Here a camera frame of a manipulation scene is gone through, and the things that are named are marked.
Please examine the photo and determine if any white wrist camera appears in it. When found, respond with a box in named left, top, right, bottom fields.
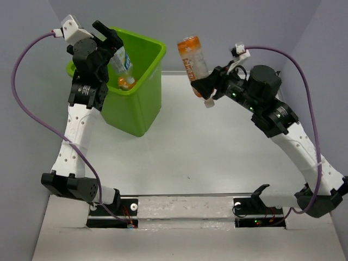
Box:
left=230, top=42, right=251, bottom=63
left=52, top=15, right=93, bottom=46

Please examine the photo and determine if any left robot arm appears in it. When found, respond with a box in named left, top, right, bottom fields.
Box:
left=41, top=15, right=123, bottom=215

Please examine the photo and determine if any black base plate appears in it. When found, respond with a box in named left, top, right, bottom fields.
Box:
left=86, top=197, right=139, bottom=229
left=232, top=184, right=286, bottom=228

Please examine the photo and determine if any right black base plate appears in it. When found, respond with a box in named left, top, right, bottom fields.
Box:
left=232, top=184, right=286, bottom=228

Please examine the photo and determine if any small orange juice bottle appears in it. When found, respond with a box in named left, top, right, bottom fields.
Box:
left=117, top=77, right=136, bottom=91

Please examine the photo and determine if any clear bottle green white label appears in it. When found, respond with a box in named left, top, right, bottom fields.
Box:
left=110, top=46, right=133, bottom=77

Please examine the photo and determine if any orange capped orange label bottle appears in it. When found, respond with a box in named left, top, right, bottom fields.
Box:
left=176, top=35, right=216, bottom=109

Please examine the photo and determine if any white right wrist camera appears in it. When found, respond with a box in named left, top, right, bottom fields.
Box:
left=230, top=42, right=251, bottom=63

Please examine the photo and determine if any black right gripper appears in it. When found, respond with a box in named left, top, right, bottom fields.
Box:
left=191, top=60, right=261, bottom=113

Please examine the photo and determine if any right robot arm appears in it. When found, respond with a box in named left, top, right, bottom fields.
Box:
left=191, top=65, right=347, bottom=218

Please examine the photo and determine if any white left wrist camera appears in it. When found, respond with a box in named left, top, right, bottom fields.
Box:
left=52, top=15, right=93, bottom=46

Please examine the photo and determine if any green plastic bin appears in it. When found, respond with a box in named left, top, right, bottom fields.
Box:
left=67, top=27, right=166, bottom=137

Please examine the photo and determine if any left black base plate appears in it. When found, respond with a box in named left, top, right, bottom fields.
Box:
left=86, top=197, right=139, bottom=229

